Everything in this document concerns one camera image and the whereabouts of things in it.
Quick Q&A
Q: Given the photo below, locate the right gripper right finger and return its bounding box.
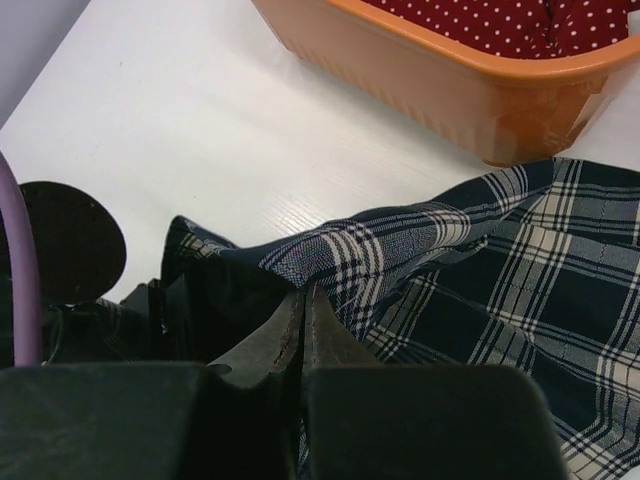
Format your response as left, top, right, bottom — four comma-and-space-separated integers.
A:
303, 286, 568, 479

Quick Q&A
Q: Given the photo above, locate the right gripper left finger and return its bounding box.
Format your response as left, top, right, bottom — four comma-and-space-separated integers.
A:
1, 293, 304, 479

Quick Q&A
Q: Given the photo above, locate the navy plaid pleated skirt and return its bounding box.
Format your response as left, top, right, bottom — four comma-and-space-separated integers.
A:
161, 158, 639, 479

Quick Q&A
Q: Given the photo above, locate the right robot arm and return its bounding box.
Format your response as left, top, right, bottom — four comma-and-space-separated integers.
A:
1, 181, 567, 479

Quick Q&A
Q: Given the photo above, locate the orange plastic basket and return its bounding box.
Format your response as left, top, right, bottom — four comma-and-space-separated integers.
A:
256, 1, 639, 166

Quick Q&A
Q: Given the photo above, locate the red polka dot skirt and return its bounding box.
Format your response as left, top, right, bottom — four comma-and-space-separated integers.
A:
369, 0, 639, 60

